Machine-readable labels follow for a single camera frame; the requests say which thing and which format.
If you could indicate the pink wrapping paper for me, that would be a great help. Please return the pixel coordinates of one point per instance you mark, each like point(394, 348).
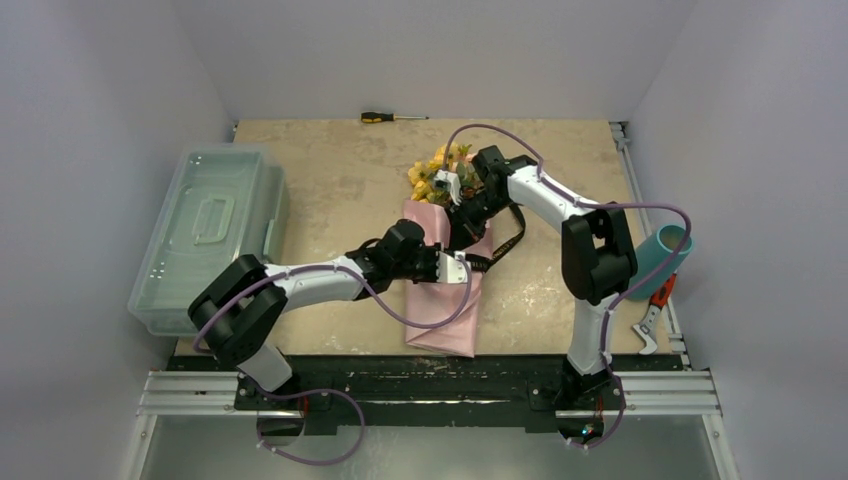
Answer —
point(431, 303)

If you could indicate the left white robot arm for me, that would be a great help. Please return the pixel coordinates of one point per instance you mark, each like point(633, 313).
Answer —
point(236, 313)

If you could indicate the black printed ribbon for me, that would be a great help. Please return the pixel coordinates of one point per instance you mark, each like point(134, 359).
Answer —
point(482, 255)

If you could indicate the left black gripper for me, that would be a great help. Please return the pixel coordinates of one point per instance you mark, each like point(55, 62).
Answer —
point(431, 250)

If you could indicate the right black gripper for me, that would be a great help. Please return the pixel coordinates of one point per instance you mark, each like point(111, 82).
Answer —
point(465, 216)

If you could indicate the clear plastic storage box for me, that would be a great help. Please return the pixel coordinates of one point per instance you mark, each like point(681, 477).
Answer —
point(224, 200)

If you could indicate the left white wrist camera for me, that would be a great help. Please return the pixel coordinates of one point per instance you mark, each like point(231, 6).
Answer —
point(453, 268)

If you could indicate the orange handled cutter tool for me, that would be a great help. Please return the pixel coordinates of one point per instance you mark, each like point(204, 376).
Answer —
point(646, 328)

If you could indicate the black aluminium base frame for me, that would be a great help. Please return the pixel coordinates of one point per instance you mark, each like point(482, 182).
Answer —
point(491, 391)

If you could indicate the yellow black screwdriver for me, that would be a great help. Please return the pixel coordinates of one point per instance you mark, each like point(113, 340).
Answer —
point(374, 117)

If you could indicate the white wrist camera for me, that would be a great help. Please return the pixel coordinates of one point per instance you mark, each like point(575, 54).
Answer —
point(453, 268)
point(449, 182)

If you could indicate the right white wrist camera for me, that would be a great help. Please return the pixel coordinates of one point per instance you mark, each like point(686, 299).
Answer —
point(449, 182)

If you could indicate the flower bouquet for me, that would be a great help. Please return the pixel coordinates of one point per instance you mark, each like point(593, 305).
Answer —
point(422, 175)

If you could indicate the teal vase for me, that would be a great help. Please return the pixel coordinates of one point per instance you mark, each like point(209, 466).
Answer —
point(658, 257)

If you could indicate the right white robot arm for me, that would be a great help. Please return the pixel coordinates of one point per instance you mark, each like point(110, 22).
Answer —
point(597, 254)

